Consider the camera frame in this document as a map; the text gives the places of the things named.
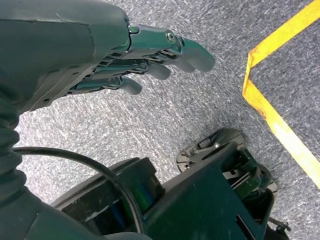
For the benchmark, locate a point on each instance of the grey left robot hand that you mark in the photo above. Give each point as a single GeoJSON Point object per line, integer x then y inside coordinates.
{"type": "Point", "coordinates": [62, 49]}

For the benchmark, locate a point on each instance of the yellow floor tape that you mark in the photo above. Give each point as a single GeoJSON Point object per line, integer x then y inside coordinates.
{"type": "Point", "coordinates": [275, 125]}

